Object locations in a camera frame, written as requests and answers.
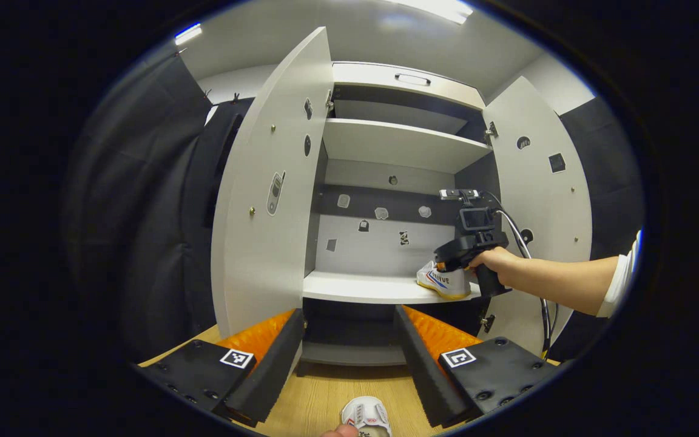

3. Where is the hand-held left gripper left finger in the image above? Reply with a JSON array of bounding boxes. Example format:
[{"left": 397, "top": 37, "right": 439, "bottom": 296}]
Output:
[{"left": 136, "top": 308, "right": 306, "bottom": 429}]

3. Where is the black backdrop cloth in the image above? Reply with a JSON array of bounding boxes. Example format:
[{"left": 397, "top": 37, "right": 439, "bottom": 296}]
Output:
[
  {"left": 547, "top": 96, "right": 646, "bottom": 365},
  {"left": 184, "top": 97, "right": 254, "bottom": 336},
  {"left": 64, "top": 46, "right": 217, "bottom": 365}
]

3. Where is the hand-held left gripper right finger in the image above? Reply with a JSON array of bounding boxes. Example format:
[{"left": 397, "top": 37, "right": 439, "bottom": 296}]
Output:
[{"left": 393, "top": 305, "right": 561, "bottom": 429}]

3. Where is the white shoe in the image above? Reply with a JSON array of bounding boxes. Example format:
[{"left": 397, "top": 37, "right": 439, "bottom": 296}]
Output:
[
  {"left": 342, "top": 396, "right": 391, "bottom": 436},
  {"left": 416, "top": 261, "right": 473, "bottom": 300}
]

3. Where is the white shoe cabinet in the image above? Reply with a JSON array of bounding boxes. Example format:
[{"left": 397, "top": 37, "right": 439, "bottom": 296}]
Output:
[{"left": 298, "top": 61, "right": 502, "bottom": 368}]

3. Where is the white shirt sleeve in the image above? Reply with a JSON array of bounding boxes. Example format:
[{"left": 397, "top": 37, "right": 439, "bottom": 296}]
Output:
[{"left": 595, "top": 229, "right": 643, "bottom": 319}]

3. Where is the wide ceiling light panel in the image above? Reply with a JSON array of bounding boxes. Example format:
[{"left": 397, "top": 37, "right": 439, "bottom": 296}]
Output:
[{"left": 386, "top": 0, "right": 474, "bottom": 25}]

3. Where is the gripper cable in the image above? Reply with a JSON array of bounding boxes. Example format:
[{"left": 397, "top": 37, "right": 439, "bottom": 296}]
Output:
[{"left": 484, "top": 190, "right": 561, "bottom": 360}]

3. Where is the white cabinet drawer front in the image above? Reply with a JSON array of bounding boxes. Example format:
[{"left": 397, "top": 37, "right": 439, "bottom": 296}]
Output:
[{"left": 333, "top": 62, "right": 487, "bottom": 111}]

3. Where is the narrow ceiling light strip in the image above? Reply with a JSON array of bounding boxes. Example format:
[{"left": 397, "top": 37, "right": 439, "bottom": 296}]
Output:
[{"left": 174, "top": 23, "right": 203, "bottom": 46}]

